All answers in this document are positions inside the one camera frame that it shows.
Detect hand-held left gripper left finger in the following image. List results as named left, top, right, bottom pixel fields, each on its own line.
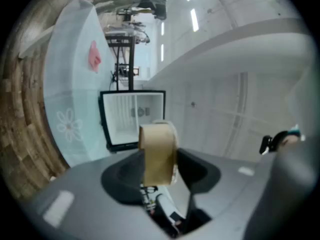
left=100, top=149, right=146, bottom=206

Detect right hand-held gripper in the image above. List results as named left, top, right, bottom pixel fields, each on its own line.
left=258, top=124, right=306, bottom=155

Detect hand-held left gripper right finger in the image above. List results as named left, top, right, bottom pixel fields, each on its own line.
left=176, top=147, right=222, bottom=225

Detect brown paper container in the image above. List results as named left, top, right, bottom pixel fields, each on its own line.
left=137, top=119, right=180, bottom=187

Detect light blue daisy tablecloth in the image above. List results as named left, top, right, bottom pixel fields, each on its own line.
left=43, top=0, right=119, bottom=168

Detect black metal rack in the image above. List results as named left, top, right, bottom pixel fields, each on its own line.
left=105, top=32, right=138, bottom=91

